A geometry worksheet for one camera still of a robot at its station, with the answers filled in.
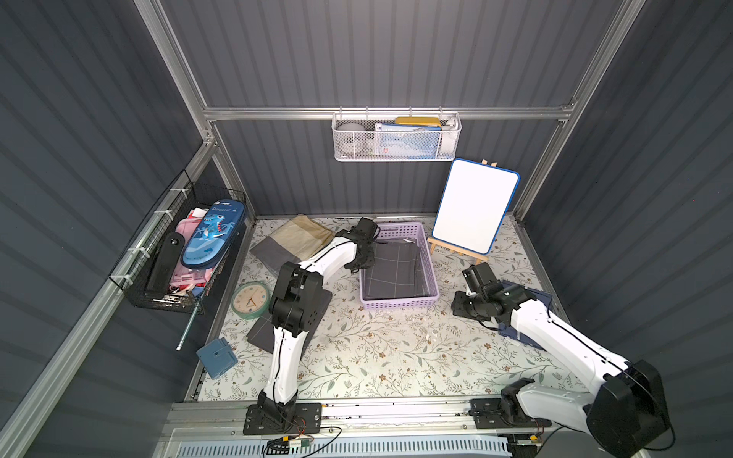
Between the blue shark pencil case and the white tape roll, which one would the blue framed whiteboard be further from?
the blue shark pencil case

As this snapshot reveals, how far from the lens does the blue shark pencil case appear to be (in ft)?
2.12

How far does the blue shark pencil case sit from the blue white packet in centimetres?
46

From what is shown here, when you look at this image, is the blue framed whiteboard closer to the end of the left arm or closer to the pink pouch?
the end of the left arm

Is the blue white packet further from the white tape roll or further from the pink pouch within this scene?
the pink pouch

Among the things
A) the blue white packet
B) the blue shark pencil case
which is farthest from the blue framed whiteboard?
the blue shark pencil case

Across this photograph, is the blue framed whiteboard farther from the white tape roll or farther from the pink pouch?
the pink pouch

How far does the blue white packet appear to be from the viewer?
2.83ft
